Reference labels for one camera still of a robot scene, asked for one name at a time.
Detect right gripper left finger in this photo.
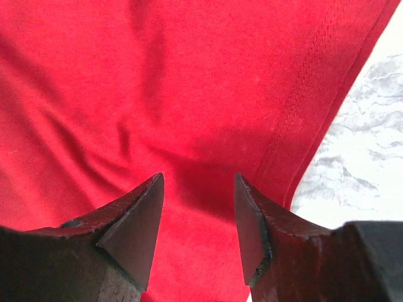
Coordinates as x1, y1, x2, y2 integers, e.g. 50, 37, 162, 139
1, 173, 164, 301

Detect red t shirt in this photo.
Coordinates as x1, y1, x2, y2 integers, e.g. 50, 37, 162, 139
1, 1, 398, 301

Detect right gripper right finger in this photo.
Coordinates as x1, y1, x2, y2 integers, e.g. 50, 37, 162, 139
234, 174, 402, 301

